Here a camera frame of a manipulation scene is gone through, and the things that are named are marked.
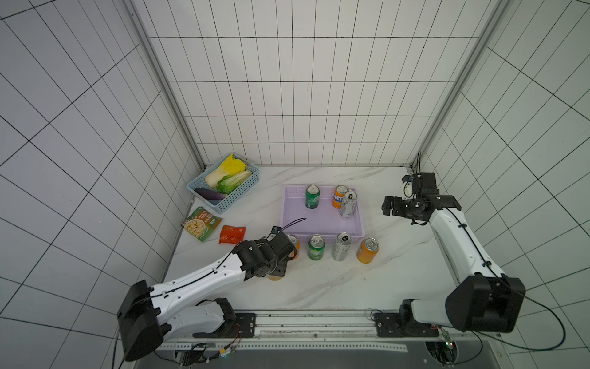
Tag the purple perforated plastic basket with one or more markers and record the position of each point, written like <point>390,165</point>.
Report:
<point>325,220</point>

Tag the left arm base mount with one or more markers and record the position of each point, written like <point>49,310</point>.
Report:
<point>233,323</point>

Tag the green Sprite can small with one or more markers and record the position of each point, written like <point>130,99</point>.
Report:
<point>316,247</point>

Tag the white Monster can front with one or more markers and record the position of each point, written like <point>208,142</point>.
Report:
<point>342,246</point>

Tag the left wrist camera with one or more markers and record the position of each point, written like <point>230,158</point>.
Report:
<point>276,230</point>

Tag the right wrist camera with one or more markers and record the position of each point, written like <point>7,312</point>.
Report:
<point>423,183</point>

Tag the green food packet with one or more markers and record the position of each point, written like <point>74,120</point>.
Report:
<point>201,224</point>

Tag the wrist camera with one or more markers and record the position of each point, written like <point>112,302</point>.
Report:
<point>276,230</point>
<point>423,183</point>

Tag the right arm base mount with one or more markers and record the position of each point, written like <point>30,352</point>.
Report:
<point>401,324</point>

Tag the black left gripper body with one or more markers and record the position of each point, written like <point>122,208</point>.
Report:
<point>276,267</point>

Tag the green toy lettuce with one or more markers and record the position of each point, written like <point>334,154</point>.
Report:
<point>231,182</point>

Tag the orange fanta can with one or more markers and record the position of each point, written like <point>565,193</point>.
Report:
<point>296,244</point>
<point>338,195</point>

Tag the red snack packet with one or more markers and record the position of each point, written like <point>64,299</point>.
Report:
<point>232,235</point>

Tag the yellow toy cabbage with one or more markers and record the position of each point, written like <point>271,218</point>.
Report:
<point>229,167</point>

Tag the white monster can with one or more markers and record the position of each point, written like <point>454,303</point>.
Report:
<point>348,204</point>
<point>342,246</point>

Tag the orange Schweppes can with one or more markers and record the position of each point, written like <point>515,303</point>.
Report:
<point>368,250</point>

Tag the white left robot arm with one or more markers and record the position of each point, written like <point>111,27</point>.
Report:
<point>190,305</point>

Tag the orange Fanta can front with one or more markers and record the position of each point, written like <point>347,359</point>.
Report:
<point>296,244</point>

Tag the purple toy eggplant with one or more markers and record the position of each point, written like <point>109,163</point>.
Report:
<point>210,195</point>

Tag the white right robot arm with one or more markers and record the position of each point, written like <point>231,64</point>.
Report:
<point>485,298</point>

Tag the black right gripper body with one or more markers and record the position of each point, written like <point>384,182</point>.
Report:
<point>394,205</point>

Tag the aluminium rail frame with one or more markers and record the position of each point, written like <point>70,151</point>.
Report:
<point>317,329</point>

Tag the blue perforated plastic basket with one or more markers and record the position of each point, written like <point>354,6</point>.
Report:
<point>221,206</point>

